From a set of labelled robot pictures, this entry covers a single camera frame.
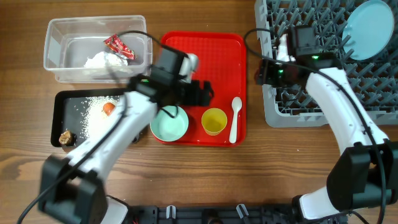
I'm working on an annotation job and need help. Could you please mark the yellow cup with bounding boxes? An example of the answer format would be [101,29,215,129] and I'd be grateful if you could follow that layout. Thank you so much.
[201,108,228,136]

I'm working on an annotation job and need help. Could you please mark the green bowl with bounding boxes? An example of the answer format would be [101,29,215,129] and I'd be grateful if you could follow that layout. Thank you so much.
[150,106,189,142]

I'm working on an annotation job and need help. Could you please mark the orange carrot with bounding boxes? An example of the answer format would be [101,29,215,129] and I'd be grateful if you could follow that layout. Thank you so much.
[103,103,116,116]

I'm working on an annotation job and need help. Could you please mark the red snack wrapper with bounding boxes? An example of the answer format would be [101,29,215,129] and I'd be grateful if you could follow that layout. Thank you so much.
[104,34,136,60]

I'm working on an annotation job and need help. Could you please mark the white napkin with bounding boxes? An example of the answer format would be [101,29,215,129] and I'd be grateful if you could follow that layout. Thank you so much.
[84,52,128,68]

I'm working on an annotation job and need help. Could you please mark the white rice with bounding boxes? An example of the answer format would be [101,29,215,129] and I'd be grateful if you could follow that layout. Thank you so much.
[72,96,119,140]

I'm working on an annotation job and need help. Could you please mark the light blue plate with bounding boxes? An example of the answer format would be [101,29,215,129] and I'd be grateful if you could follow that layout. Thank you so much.
[342,0,394,60]

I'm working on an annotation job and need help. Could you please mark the brown food lump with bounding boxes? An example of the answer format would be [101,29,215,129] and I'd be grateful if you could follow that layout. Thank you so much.
[58,130,76,147]

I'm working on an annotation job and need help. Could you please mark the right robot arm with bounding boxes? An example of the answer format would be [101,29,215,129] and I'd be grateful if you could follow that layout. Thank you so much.
[256,26,397,223]

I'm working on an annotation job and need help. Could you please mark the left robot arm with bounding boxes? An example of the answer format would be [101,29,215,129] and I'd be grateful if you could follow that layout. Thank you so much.
[33,46,198,224]

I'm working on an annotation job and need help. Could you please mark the grey dishwasher rack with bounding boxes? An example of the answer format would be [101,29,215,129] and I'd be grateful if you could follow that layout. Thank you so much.
[254,0,397,128]

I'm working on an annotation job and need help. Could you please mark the white plastic spoon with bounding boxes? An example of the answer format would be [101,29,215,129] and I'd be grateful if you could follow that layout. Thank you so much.
[229,96,243,144]

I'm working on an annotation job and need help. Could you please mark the red serving tray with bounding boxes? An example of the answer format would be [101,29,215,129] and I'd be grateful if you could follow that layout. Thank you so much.
[161,31,246,147]

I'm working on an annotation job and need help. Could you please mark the clear plastic bin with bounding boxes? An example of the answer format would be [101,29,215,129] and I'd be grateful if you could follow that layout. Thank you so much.
[44,15,152,83]

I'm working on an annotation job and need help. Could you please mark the black tray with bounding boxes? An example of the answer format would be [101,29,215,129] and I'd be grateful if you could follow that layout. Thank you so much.
[50,88,124,152]

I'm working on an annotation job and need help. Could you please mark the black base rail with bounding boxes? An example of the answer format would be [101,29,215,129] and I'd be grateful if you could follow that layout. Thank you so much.
[123,204,295,224]

